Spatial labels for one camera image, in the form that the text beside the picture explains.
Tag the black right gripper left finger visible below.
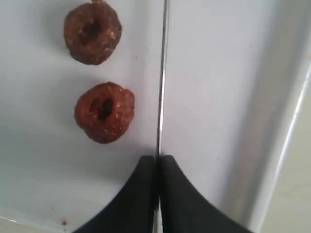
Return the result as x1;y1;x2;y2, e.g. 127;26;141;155
77;156;156;233

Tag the white rectangular tray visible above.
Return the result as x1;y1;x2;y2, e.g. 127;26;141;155
0;0;311;233

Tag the red meat chunk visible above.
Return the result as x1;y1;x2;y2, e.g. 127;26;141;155
64;0;122;66
74;82;135;144

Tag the thin metal skewer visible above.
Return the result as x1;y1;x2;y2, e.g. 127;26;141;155
155;0;170;233

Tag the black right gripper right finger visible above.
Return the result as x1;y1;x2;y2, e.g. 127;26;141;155
160;155;245;233

